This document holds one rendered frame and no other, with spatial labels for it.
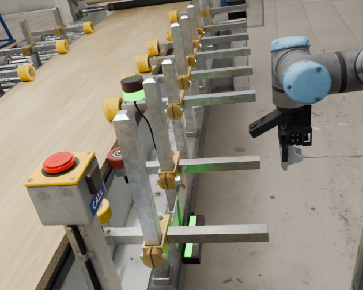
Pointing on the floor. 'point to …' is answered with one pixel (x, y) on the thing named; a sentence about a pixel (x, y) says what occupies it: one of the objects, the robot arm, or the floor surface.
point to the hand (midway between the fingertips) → (282, 166)
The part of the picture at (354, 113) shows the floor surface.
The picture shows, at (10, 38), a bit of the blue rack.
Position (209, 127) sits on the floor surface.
